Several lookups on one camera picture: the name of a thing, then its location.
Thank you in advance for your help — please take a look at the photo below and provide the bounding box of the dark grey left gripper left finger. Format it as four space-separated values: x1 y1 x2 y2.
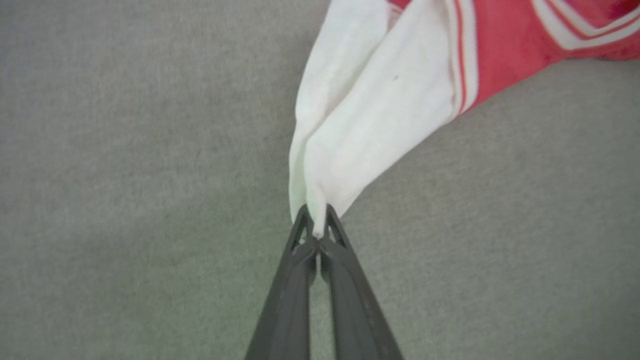
244 204 319 360

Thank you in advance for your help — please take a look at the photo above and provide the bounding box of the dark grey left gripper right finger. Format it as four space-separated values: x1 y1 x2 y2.
319 203 405 360

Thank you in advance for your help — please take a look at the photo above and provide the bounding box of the red and white jersey shirt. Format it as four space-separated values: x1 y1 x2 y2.
288 0 640 237

